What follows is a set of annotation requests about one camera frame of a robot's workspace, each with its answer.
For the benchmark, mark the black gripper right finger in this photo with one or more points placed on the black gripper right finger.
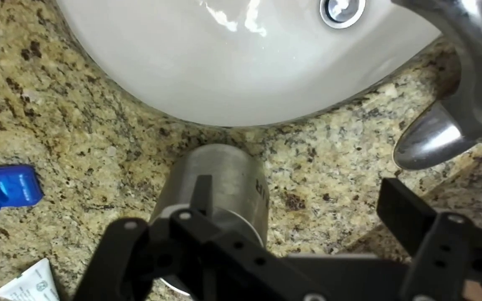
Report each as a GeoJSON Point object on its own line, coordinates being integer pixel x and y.
{"type": "Point", "coordinates": [441, 252]}

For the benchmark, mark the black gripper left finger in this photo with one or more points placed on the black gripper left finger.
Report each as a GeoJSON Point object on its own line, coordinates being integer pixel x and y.
{"type": "Point", "coordinates": [157, 252]}

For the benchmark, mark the silver metal cup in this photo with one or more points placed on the silver metal cup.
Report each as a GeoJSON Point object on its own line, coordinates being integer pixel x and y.
{"type": "Point", "coordinates": [225, 168]}

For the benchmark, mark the white oval sink basin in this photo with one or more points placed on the white oval sink basin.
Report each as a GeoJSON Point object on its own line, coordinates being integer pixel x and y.
{"type": "Point", "coordinates": [224, 61]}

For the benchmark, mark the chrome sink drain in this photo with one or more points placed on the chrome sink drain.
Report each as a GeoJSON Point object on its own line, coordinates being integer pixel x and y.
{"type": "Point", "coordinates": [341, 11]}

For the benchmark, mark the blue floss box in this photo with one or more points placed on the blue floss box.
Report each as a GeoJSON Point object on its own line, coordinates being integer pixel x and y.
{"type": "Point", "coordinates": [8, 187]}

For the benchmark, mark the chrome faucet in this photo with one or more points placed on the chrome faucet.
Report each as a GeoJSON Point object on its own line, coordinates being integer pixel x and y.
{"type": "Point", "coordinates": [475, 68]}

